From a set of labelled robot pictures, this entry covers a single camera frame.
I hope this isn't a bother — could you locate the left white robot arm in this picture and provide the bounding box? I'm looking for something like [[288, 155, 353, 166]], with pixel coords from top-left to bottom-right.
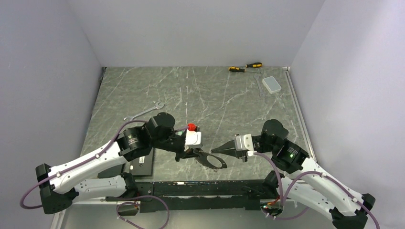
[[36, 112, 202, 214]]

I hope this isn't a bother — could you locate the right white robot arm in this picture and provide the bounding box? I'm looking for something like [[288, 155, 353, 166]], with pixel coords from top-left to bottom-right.
[[211, 119, 380, 229]]

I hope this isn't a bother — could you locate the large silver wrench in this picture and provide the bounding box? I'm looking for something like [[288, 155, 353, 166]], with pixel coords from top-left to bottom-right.
[[123, 101, 165, 121]]

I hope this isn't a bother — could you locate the black flat box near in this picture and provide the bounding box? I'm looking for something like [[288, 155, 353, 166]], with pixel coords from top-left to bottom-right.
[[129, 149, 154, 177]]

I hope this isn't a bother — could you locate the clear plastic box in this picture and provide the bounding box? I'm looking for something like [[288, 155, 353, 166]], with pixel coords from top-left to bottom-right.
[[262, 76, 281, 94]]

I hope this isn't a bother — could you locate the small silver wrench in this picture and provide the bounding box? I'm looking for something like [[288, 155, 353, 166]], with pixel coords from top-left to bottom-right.
[[254, 75, 265, 97]]

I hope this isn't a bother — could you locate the yellow black screwdriver lower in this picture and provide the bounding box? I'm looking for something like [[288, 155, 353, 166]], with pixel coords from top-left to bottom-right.
[[228, 66, 261, 74]]

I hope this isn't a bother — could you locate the orange black screwdriver upper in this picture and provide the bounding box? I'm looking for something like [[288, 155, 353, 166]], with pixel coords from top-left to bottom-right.
[[237, 62, 262, 69]]

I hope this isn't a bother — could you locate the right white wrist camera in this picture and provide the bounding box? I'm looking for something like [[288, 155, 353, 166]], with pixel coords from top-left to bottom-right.
[[234, 134, 254, 151]]

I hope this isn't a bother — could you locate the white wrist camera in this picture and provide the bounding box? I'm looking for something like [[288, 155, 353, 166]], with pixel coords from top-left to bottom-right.
[[234, 134, 254, 151], [185, 130, 203, 150]]

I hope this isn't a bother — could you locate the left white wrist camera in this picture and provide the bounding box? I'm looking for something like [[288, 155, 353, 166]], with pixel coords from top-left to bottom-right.
[[185, 130, 203, 150]]

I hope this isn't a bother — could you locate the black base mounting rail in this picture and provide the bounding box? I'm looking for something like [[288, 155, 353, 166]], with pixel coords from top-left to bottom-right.
[[105, 178, 294, 213]]

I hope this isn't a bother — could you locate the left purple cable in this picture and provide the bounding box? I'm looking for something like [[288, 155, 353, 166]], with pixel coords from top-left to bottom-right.
[[19, 119, 199, 229]]

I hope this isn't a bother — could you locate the aluminium frame rail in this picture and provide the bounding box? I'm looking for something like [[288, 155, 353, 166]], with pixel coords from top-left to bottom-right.
[[283, 67, 338, 202]]

